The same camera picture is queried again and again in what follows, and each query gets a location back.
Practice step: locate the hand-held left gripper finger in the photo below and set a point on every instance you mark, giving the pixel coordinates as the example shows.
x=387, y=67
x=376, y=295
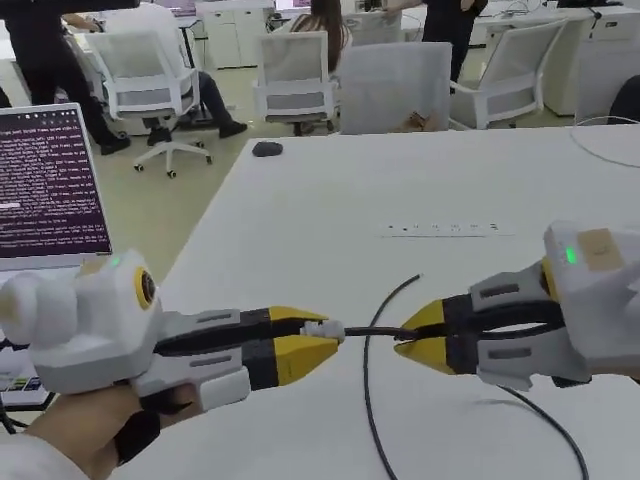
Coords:
x=215, y=325
x=260, y=365

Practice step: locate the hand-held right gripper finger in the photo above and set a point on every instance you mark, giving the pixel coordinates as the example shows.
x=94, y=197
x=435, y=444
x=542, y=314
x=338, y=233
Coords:
x=510, y=357
x=500, y=295

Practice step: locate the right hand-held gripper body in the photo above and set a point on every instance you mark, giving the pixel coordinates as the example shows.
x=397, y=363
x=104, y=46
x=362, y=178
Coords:
x=605, y=310

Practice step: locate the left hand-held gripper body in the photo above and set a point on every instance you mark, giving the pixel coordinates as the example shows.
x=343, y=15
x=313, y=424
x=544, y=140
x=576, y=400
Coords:
x=85, y=330

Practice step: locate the person's left hand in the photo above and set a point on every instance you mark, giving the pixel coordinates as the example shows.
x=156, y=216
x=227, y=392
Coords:
x=90, y=425

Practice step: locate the white power strip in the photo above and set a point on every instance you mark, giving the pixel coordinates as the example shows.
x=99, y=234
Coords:
x=445, y=229

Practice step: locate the open laptop with terminal screen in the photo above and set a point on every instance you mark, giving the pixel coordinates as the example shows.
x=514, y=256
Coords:
x=45, y=190

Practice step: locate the white table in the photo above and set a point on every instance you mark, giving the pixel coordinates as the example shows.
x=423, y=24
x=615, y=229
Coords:
x=350, y=200

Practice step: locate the dark computer mouse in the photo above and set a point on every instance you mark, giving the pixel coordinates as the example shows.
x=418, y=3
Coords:
x=267, y=149

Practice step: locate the dark office chair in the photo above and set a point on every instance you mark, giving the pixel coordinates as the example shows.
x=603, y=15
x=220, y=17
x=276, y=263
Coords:
x=627, y=102

